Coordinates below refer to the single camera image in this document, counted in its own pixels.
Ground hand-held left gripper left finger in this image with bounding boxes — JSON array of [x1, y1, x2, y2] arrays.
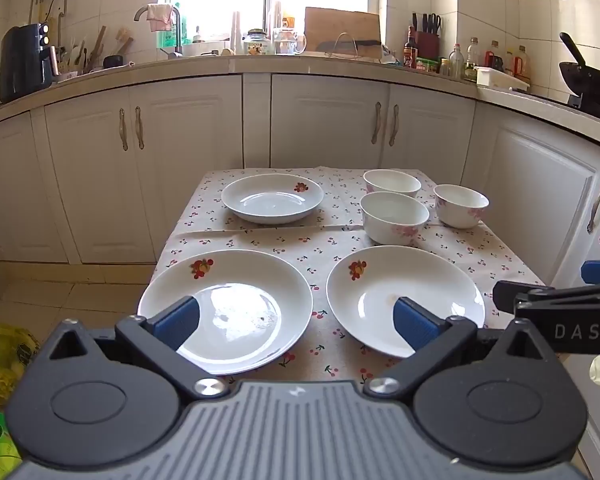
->
[[47, 295, 229, 402]]

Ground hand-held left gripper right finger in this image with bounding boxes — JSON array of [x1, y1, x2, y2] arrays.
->
[[362, 296, 557, 402]]

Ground white plate fruit print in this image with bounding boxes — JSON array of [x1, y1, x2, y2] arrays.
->
[[325, 244, 486, 360], [137, 248, 314, 376], [221, 173, 325, 225]]

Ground white bowl pink flowers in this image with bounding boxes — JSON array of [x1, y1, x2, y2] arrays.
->
[[359, 191, 430, 247], [433, 183, 490, 230], [362, 168, 422, 199]]

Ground cherry print tablecloth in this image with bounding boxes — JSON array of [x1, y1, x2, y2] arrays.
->
[[149, 166, 548, 387]]

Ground yellow plastic bag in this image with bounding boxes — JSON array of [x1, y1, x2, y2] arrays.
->
[[0, 320, 42, 408]]

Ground black wok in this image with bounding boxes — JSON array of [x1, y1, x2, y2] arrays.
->
[[559, 32, 600, 111]]

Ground white plastic tray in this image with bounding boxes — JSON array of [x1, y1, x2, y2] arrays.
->
[[476, 65, 530, 92]]

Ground orange oil bottle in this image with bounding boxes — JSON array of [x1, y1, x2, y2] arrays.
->
[[512, 46, 531, 86]]

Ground clear glass bottle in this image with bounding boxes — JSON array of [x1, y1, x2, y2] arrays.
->
[[449, 44, 466, 79]]

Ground clear seasoning bottle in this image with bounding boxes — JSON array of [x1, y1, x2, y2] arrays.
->
[[466, 37, 481, 81]]

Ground dark sauce bottle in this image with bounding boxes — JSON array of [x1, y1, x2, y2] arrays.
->
[[403, 26, 419, 68]]

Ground red knife block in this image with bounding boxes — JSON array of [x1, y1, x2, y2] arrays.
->
[[411, 12, 442, 61]]

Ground beige stone countertop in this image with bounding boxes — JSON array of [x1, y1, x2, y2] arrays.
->
[[0, 52, 600, 128]]

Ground green dish soap bottle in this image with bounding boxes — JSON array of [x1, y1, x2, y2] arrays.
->
[[161, 2, 182, 51]]

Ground kitchen utensils in holder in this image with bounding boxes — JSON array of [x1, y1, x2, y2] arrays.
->
[[60, 25, 133, 75]]

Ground metal kitchen faucet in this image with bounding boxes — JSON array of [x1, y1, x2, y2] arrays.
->
[[133, 4, 185, 59]]

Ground glass jar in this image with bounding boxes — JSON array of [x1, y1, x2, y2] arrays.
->
[[242, 29, 277, 56]]

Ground glass teapot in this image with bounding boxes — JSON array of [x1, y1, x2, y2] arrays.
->
[[272, 27, 307, 56]]

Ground black air fryer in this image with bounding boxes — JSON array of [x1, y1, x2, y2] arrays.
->
[[0, 23, 57, 104]]

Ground pink cloth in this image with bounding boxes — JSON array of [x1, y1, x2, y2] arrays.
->
[[146, 3, 174, 33]]

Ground wooden cutting board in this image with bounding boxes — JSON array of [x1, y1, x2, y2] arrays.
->
[[304, 6, 382, 57]]

